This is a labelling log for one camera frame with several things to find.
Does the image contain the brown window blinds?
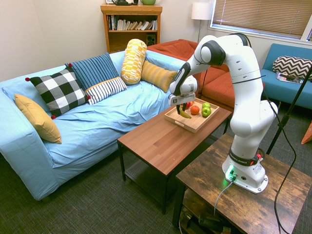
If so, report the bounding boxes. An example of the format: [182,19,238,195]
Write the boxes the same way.
[211,0,312,41]

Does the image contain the plain mustard pillow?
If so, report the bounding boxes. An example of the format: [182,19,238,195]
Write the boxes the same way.
[14,94,62,145]

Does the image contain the wooden bookshelf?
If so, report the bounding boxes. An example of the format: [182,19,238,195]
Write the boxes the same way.
[100,3,163,54]

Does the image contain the light wooden tray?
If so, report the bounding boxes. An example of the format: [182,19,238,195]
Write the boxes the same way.
[164,97,220,134]

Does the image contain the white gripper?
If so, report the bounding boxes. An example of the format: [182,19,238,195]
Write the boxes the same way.
[168,91,196,116]

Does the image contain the teal sofa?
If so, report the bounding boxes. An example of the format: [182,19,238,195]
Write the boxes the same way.
[260,43,312,111]

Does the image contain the yellow white patterned bolster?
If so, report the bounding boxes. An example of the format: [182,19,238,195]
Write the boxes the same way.
[120,39,148,85]

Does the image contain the black white chevron pillow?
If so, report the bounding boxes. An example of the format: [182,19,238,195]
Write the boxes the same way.
[272,55,312,81]

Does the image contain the blue striped pillow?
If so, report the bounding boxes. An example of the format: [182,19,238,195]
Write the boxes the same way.
[64,52,120,92]

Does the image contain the reddish wooden coffee table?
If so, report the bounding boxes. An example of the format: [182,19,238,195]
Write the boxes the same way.
[117,97,233,215]

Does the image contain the black tripod stand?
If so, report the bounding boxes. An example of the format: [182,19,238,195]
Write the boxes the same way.
[266,60,312,156]

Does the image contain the grey cable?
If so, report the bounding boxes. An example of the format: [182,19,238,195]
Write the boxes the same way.
[213,179,235,216]

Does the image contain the white shade floor lamp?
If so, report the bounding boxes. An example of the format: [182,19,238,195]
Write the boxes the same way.
[191,2,212,44]

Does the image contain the white navy striped pillow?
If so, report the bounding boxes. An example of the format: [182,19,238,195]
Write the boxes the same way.
[84,77,128,106]

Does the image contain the black box under table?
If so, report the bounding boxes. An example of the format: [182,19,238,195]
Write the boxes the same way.
[198,214,224,229]

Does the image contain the row of paperback books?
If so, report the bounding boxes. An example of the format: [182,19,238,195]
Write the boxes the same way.
[108,15,158,31]

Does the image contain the light blue covered sofa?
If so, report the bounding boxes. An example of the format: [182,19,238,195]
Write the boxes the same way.
[0,50,203,202]

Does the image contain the rustic dark wooden table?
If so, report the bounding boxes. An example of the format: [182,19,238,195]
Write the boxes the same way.
[172,133,312,234]

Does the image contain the magazine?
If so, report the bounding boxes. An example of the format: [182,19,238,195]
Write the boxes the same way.
[275,72,304,84]

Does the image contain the gold striped pillow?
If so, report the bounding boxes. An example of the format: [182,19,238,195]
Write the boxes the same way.
[140,60,178,94]

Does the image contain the orange cushion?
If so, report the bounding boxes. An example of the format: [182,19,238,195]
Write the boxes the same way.
[301,121,312,145]

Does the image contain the black white checkered pillow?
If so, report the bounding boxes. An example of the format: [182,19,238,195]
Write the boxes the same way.
[25,63,92,119]

